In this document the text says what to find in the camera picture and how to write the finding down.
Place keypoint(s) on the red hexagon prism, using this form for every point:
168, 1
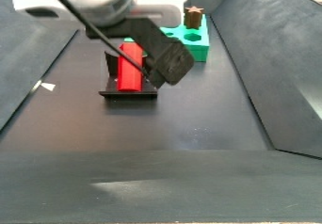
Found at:
129, 74

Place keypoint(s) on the brown star block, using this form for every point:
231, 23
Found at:
193, 15

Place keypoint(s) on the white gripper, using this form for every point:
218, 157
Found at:
164, 12

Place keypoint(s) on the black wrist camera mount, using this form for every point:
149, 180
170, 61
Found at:
172, 59

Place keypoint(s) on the black curved holder stand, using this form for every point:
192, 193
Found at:
110, 92

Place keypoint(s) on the green shape sorter board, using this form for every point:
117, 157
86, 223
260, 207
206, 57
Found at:
194, 39

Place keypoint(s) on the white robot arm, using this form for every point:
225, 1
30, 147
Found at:
104, 12

